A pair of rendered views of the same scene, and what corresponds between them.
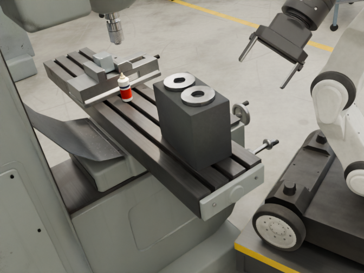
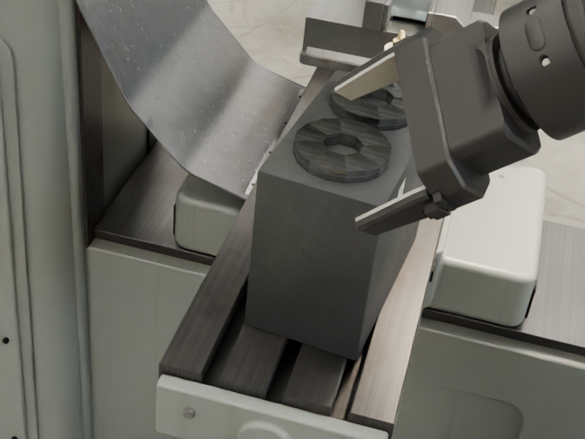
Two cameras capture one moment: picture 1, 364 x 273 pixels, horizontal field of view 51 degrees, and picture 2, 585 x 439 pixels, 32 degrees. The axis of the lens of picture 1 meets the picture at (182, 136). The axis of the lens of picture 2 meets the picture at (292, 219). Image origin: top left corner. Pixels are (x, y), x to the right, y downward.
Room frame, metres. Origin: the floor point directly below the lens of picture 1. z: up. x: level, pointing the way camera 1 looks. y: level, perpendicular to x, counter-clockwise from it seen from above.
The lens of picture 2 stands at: (0.26, -0.55, 1.65)
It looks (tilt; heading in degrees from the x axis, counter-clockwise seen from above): 36 degrees down; 42
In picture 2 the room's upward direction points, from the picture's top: 7 degrees clockwise
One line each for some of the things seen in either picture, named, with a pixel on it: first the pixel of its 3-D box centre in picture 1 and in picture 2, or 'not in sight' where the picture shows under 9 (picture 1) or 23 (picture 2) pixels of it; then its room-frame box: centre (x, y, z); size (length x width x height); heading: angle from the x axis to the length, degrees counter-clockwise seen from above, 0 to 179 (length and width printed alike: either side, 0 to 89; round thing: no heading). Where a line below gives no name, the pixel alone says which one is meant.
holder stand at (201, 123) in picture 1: (192, 117); (346, 203); (0.92, -0.04, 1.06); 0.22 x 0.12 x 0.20; 25
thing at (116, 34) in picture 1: (115, 32); not in sight; (1.21, 0.17, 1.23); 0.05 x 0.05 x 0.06
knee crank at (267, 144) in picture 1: (261, 148); not in sight; (1.37, -0.36, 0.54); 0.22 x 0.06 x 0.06; 121
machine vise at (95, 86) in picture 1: (113, 72); (428, 30); (1.38, 0.23, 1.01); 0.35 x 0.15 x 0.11; 123
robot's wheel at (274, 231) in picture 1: (278, 227); not in sight; (0.94, -0.31, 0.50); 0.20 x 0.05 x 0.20; 50
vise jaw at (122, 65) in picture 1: (117, 62); (450, 10); (1.39, 0.21, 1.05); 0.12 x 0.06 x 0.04; 33
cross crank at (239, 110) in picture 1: (235, 117); not in sight; (1.47, -0.26, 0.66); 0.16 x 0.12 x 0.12; 121
